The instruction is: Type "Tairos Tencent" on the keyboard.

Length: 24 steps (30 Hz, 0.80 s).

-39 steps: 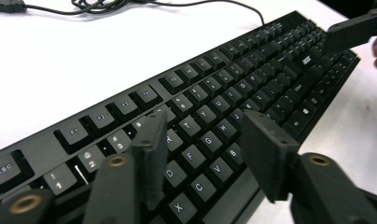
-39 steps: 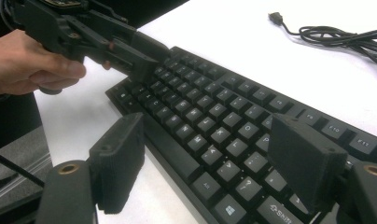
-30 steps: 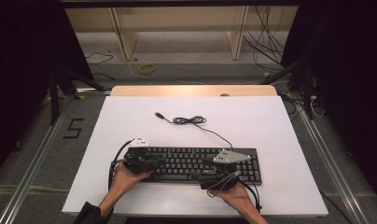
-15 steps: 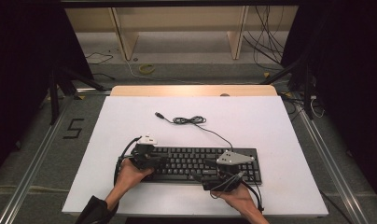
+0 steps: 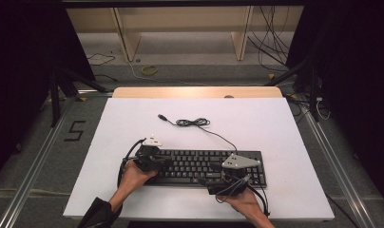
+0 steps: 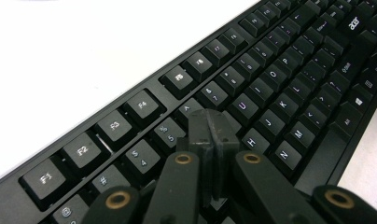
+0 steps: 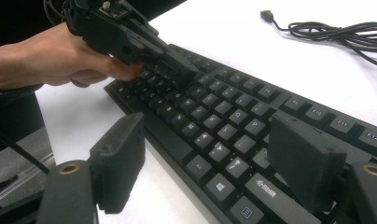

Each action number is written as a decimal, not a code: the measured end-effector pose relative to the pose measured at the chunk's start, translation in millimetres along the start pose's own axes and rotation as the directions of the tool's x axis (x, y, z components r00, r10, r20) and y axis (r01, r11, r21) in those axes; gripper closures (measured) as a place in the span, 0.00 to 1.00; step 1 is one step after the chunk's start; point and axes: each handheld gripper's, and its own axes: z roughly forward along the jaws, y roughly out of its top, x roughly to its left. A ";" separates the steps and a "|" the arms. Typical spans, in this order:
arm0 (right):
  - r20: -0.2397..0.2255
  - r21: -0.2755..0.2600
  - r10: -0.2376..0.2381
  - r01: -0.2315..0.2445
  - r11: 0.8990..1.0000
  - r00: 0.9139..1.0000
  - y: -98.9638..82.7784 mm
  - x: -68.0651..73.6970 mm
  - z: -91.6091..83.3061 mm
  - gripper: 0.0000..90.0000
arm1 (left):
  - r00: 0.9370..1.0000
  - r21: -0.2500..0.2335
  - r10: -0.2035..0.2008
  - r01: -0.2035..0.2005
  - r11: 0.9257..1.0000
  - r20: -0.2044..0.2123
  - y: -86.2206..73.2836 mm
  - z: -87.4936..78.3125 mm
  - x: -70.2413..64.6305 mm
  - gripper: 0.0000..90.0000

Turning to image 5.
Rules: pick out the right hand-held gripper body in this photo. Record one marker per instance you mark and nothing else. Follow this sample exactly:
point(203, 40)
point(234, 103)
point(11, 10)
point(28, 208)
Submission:
point(231, 185)

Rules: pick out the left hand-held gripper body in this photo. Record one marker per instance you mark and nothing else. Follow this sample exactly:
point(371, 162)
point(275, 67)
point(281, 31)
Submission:
point(147, 158)

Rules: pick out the black keyboard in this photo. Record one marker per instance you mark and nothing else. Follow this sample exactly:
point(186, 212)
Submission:
point(187, 167)

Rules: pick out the person's right hand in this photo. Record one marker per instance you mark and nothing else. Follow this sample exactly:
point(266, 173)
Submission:
point(244, 204)

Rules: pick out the person's left hand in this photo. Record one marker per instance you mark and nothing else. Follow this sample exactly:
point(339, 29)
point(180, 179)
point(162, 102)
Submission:
point(134, 179)

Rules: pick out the white table board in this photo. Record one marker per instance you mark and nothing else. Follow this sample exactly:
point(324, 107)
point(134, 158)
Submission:
point(250, 133)

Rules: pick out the light wooden table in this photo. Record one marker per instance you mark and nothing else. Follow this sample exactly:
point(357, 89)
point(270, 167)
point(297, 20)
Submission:
point(180, 92)

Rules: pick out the yellow tape roll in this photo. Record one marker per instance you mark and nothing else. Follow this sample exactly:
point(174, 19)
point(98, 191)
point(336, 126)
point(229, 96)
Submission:
point(149, 70)

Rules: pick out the black tripod stand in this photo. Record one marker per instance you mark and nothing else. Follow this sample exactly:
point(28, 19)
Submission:
point(55, 95)

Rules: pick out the light wooden shelf unit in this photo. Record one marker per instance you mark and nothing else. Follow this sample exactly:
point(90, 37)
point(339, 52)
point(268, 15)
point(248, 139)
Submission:
point(130, 41)

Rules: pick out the black metal stand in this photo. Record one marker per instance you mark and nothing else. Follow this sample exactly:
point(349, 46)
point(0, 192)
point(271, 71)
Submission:
point(313, 91)

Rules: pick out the dark curtain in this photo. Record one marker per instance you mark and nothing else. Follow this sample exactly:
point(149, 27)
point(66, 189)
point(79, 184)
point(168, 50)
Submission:
point(358, 95)
point(22, 79)

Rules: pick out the aluminium floor rail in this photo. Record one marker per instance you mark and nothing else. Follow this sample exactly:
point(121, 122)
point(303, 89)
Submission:
point(31, 177)
point(336, 164)

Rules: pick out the black frame bar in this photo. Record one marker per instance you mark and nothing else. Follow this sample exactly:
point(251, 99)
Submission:
point(180, 3)

